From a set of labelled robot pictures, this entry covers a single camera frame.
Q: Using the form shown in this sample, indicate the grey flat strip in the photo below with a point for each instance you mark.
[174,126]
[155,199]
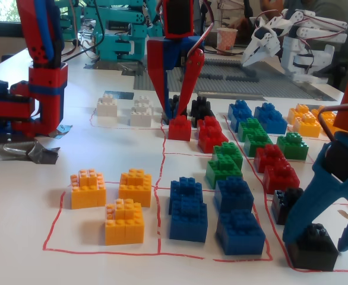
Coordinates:
[236,96]

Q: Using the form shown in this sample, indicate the red blue gripper finger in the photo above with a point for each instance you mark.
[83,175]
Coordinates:
[157,68]

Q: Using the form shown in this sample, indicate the white brick block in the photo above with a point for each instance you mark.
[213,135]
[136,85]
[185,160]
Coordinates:
[144,102]
[107,108]
[139,118]

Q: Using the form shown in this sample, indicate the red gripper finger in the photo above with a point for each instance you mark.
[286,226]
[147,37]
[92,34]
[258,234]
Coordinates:
[194,68]

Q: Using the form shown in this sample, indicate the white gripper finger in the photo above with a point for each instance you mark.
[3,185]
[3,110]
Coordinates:
[251,55]
[264,55]

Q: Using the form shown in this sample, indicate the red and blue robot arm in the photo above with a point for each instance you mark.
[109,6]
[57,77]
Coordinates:
[46,89]

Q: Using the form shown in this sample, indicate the person in grey shirt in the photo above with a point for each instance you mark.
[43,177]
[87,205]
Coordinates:
[325,7]

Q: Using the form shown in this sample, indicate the green brick block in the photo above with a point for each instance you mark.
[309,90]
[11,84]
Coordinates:
[227,151]
[221,175]
[251,127]
[257,144]
[292,147]

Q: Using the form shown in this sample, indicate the black round microphone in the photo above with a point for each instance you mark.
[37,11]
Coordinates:
[76,43]

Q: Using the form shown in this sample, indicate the red and blue gripper body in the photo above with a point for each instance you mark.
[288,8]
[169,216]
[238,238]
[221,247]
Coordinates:
[165,50]

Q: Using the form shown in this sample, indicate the small brown scrap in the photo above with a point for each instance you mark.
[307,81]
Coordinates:
[341,213]

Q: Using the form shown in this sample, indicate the red brick block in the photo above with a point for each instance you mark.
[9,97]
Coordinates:
[211,141]
[180,130]
[209,123]
[269,158]
[281,179]

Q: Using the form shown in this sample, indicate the blue brick block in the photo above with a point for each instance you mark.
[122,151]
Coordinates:
[233,194]
[270,118]
[189,225]
[240,234]
[186,188]
[239,114]

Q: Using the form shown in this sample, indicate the grey brick baseplate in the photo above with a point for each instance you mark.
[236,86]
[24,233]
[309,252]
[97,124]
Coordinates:
[251,87]

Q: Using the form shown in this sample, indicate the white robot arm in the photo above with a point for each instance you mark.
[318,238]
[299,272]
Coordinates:
[292,47]

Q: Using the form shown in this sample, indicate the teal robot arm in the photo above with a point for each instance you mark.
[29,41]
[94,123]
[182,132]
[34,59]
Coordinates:
[114,44]

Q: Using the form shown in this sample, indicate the dark grey brick frame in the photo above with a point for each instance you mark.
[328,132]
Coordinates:
[242,78]

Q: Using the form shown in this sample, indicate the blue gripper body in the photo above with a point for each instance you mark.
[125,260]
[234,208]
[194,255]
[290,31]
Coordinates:
[329,160]

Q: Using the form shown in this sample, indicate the black stand pole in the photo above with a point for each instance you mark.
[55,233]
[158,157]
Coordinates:
[248,9]

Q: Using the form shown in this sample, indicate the crumpled silver duct tape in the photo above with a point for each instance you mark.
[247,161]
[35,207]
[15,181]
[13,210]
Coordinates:
[13,151]

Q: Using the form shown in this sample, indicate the dotted paper cup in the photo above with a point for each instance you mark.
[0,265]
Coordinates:
[227,40]

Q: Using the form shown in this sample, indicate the small silver tape piece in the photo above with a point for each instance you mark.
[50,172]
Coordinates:
[62,130]

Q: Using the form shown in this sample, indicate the black brick block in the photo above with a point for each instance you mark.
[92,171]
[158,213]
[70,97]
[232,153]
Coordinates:
[202,107]
[313,252]
[284,205]
[175,101]

